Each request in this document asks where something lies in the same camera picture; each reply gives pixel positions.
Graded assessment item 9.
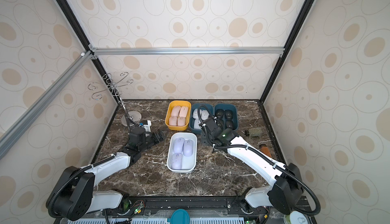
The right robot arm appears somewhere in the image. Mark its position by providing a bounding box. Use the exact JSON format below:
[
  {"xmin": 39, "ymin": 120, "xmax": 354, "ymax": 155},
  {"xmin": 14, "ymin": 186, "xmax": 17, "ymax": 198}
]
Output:
[{"xmin": 200, "ymin": 117, "xmax": 321, "ymax": 216}]

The pink mouse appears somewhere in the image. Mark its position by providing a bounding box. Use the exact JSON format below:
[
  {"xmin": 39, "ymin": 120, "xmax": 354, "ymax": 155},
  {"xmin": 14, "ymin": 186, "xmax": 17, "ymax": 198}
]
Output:
[
  {"xmin": 171, "ymin": 106, "xmax": 181, "ymax": 117},
  {"xmin": 179, "ymin": 106, "xmax": 189, "ymax": 118},
  {"xmin": 168, "ymin": 116, "xmax": 178, "ymax": 127},
  {"xmin": 177, "ymin": 117, "xmax": 186, "ymax": 127}
]

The horizontal aluminium frame bar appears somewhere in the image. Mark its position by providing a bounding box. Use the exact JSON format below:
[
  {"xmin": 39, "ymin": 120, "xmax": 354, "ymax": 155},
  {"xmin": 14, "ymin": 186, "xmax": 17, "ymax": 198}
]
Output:
[{"xmin": 92, "ymin": 47, "xmax": 285, "ymax": 55}]

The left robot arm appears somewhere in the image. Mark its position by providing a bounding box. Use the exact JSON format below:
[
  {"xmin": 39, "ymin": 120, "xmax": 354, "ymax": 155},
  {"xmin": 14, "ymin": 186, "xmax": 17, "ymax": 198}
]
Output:
[{"xmin": 46, "ymin": 127, "xmax": 166, "ymax": 221}]

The left teal storage box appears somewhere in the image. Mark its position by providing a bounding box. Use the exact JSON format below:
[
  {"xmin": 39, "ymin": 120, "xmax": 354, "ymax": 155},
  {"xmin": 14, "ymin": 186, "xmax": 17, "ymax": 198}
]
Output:
[{"xmin": 189, "ymin": 103, "xmax": 214, "ymax": 135}]

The glass jar of green herbs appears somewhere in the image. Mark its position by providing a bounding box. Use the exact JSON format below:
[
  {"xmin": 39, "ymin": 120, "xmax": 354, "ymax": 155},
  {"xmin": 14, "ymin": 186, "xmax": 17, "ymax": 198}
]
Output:
[{"xmin": 244, "ymin": 128, "xmax": 263, "ymax": 137}]

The teal round lid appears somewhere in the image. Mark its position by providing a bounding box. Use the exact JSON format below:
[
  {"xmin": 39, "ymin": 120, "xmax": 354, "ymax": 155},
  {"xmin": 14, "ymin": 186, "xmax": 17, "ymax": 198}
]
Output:
[{"xmin": 167, "ymin": 209, "xmax": 191, "ymax": 224}]

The white storage box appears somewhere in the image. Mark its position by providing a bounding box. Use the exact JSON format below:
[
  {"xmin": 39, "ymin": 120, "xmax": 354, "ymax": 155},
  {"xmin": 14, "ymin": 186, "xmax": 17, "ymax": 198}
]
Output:
[{"xmin": 167, "ymin": 132, "xmax": 197, "ymax": 173}]

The purple mouse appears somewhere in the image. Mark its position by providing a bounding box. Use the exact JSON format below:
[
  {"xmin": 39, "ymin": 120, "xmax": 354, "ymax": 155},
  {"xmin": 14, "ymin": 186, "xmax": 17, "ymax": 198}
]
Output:
[
  {"xmin": 183, "ymin": 140, "xmax": 194, "ymax": 157},
  {"xmin": 171, "ymin": 153, "xmax": 183, "ymax": 170},
  {"xmin": 173, "ymin": 137, "xmax": 185, "ymax": 154}
]

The teal storage box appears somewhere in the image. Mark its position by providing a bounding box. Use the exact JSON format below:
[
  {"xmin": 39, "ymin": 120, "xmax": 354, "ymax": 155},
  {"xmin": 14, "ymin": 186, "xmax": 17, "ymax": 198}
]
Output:
[
  {"xmin": 214, "ymin": 103, "xmax": 239, "ymax": 131},
  {"xmin": 189, "ymin": 103, "xmax": 214, "ymax": 135}
]

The metal wire hook stand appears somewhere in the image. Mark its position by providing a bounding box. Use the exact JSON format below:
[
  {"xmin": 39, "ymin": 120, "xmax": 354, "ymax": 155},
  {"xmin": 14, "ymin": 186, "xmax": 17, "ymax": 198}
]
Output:
[{"xmin": 88, "ymin": 72, "xmax": 143, "ymax": 129}]

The orange spice jar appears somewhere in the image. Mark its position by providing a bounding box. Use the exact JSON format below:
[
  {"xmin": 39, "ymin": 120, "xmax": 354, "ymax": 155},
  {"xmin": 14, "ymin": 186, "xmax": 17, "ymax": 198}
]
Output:
[{"xmin": 259, "ymin": 143, "xmax": 272, "ymax": 158}]

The left diagonal aluminium bar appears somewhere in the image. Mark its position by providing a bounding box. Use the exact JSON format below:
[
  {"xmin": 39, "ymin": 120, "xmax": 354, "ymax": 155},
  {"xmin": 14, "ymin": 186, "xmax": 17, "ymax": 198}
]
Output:
[{"xmin": 1, "ymin": 50, "xmax": 92, "ymax": 158}]

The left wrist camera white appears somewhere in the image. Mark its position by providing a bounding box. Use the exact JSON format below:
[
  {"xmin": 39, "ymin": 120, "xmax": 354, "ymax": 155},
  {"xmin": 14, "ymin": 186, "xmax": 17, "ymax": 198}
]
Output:
[{"xmin": 139, "ymin": 120, "xmax": 151, "ymax": 133}]

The right teal storage box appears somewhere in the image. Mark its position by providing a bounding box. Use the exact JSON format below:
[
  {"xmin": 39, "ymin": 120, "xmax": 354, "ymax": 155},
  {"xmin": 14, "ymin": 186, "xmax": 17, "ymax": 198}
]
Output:
[{"xmin": 214, "ymin": 103, "xmax": 239, "ymax": 131}]

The black mouse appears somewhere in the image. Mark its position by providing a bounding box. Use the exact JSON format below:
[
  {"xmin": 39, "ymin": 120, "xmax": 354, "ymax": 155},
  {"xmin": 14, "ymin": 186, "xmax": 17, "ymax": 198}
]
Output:
[
  {"xmin": 224, "ymin": 110, "xmax": 234, "ymax": 120},
  {"xmin": 215, "ymin": 109, "xmax": 225, "ymax": 119},
  {"xmin": 225, "ymin": 120, "xmax": 235, "ymax": 130},
  {"xmin": 216, "ymin": 118, "xmax": 224, "ymax": 129}
]

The yellow storage box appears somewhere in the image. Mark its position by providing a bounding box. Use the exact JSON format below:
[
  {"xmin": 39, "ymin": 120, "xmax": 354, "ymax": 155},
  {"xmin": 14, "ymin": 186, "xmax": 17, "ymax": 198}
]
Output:
[{"xmin": 165, "ymin": 100, "xmax": 192, "ymax": 131}]

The white mouse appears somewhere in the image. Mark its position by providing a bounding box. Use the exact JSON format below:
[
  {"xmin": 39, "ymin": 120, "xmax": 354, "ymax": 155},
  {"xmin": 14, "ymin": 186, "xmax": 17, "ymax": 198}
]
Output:
[
  {"xmin": 194, "ymin": 119, "xmax": 201, "ymax": 130},
  {"xmin": 192, "ymin": 108, "xmax": 199, "ymax": 119},
  {"xmin": 201, "ymin": 110, "xmax": 209, "ymax": 120}
]

